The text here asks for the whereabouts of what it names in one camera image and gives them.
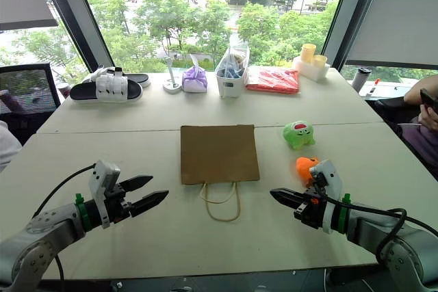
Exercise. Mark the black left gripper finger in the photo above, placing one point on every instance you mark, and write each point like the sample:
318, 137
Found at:
138, 182
150, 200

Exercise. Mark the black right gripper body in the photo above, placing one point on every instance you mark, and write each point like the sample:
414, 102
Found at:
313, 211

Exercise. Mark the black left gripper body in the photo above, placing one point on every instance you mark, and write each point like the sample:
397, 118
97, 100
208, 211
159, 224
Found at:
119, 208

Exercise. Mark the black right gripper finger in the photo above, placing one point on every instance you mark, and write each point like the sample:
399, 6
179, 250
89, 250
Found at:
285, 200
291, 193

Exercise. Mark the dark phone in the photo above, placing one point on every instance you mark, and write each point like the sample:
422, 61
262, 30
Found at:
429, 98

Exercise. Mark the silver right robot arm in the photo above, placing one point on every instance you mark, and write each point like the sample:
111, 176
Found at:
403, 244

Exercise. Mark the bare forearm of person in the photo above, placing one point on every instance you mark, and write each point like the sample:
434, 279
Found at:
422, 85

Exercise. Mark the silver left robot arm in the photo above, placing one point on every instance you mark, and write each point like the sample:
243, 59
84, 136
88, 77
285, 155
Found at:
41, 237

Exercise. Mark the brown paper bag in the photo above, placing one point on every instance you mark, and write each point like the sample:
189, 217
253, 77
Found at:
219, 153

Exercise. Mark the purple plastic bag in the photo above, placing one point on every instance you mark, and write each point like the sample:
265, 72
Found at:
194, 80

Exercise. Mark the clear plastic bag with items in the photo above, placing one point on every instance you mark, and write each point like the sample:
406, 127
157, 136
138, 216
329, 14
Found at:
233, 61

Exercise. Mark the bare hand of person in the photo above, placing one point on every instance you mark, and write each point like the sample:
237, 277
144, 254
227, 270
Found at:
429, 119

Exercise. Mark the orange plush toy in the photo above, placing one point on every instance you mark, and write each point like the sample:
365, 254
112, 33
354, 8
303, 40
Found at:
304, 167

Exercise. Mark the green frog plush toy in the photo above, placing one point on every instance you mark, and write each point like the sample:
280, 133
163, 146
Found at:
298, 136

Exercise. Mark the black and white slipper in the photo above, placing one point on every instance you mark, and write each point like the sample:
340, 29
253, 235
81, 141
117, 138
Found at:
137, 78
109, 88

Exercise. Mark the white stand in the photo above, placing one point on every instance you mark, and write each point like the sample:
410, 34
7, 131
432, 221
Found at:
171, 81

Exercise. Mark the red packet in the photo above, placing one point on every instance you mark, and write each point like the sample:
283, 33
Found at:
273, 80

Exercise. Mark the pink and white cup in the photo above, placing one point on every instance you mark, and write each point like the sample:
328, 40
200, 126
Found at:
64, 90

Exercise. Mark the white storage bin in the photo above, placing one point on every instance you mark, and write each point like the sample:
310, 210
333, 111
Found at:
229, 85

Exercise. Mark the white cup holder box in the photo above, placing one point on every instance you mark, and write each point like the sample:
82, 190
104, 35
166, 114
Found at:
309, 69

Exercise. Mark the purple clothing of person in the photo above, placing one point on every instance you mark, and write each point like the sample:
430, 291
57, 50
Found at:
422, 145

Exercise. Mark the silver tumbler with black lid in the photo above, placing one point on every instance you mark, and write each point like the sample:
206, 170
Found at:
361, 80

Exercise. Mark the short yellow cup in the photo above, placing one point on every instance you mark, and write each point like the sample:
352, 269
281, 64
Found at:
319, 61

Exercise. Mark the tall yellow cup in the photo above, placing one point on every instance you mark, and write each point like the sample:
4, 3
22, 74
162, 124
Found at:
308, 53

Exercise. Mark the black mesh office chair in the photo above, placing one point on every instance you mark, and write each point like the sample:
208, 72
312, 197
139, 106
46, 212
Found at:
31, 90

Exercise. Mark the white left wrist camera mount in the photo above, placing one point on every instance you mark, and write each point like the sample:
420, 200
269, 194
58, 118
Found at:
102, 174

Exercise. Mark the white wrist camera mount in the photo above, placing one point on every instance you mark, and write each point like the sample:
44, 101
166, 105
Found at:
102, 174
330, 174

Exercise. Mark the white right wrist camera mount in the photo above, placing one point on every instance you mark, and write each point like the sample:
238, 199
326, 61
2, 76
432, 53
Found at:
330, 174

